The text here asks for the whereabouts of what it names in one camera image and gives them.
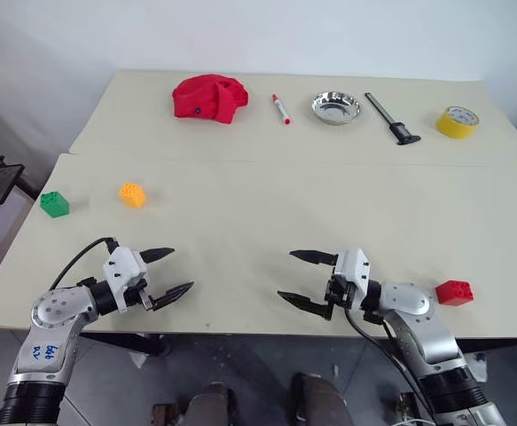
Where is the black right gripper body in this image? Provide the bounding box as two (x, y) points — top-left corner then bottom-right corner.
(324, 272), (356, 317)

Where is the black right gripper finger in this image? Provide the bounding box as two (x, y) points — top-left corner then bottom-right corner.
(289, 249), (340, 268)
(277, 290), (333, 321)

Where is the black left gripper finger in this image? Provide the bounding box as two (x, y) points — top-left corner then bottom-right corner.
(151, 281), (196, 311)
(139, 247), (176, 264)

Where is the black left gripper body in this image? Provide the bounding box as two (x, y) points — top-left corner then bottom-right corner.
(122, 276), (155, 312)

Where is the orange toy brick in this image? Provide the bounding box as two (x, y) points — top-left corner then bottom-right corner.
(118, 182), (147, 209)

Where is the green toy brick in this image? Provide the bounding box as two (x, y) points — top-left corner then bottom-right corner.
(39, 190), (71, 220)

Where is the red toy brick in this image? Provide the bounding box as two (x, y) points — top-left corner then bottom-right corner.
(435, 279), (475, 307)

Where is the shiny steel bowl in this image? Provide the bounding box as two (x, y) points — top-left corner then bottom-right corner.
(308, 91), (363, 127)

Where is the red and white marker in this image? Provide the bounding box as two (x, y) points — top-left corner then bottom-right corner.
(271, 93), (293, 126)

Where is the black vernier caliper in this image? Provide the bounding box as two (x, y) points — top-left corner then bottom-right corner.
(364, 91), (422, 147)

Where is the red folded cloth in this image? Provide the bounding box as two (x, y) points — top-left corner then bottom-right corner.
(171, 74), (251, 125)

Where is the yellow tape roll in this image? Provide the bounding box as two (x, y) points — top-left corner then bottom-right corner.
(436, 106), (481, 141)

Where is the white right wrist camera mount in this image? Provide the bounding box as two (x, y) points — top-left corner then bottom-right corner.
(333, 248), (371, 306)

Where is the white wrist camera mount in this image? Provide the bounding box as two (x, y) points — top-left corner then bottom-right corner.
(102, 247), (148, 311)
(333, 248), (371, 306)

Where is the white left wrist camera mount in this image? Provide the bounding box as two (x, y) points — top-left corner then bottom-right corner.
(102, 247), (148, 311)

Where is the black table frame bar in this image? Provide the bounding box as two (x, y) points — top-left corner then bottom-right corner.
(79, 333), (173, 357)

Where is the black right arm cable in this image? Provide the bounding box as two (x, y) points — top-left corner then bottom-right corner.
(343, 305), (439, 426)

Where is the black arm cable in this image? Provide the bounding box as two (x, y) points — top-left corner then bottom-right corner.
(48, 238), (120, 292)
(343, 305), (439, 426)

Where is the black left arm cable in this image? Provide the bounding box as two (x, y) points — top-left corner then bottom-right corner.
(48, 238), (120, 292)

